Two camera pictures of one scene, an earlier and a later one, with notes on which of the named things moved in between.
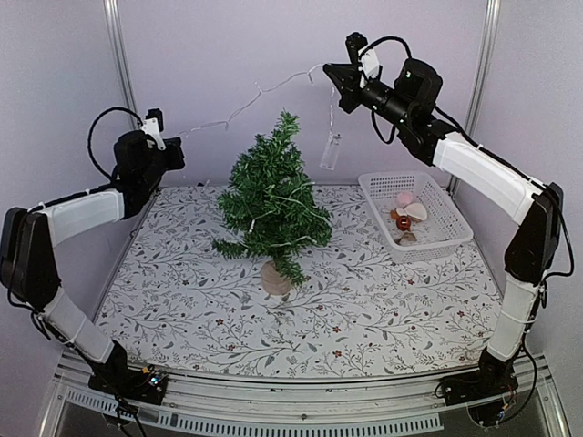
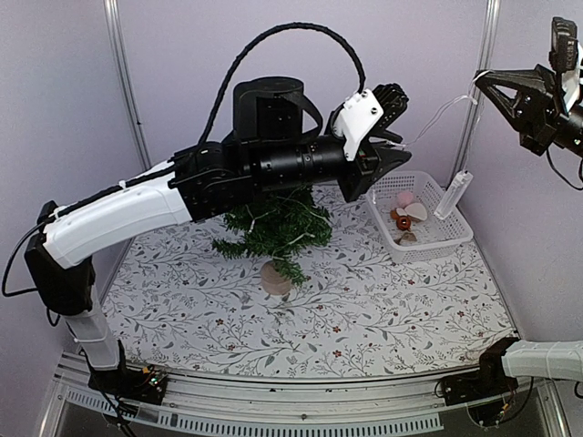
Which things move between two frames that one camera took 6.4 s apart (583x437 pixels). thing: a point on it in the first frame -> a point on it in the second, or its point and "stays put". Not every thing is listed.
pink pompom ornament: (404, 198) stays put
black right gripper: (347, 76) -> (538, 111)
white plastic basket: (416, 216) stays put
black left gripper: (177, 161) -> (373, 163)
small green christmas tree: (275, 208) stays put
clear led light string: (330, 147) -> (464, 178)
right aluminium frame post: (483, 73) stays put
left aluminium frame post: (112, 12) stays put
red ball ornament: (404, 223) stays put
